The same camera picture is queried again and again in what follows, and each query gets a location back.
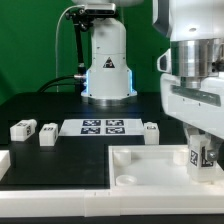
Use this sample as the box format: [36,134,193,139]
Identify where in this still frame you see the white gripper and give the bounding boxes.
[160,72,224,162]

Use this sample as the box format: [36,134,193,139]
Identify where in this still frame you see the white square table top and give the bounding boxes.
[107,142,224,190]

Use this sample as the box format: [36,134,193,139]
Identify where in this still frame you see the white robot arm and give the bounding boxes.
[72,0,224,140]

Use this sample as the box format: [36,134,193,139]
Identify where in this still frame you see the white sheet with markers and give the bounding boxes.
[59,119,144,136]

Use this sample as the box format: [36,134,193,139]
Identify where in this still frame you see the white left fence piece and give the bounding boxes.
[0,150,11,180]

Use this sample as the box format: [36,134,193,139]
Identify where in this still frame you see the white front fence wall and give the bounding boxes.
[0,186,224,218]

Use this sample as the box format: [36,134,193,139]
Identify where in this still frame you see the black cables at base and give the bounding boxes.
[36,75,84,93]

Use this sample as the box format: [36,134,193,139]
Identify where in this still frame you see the grey camera on mount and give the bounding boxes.
[84,3,116,16]

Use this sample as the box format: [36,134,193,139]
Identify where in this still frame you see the grey cable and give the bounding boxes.
[54,4,79,93]

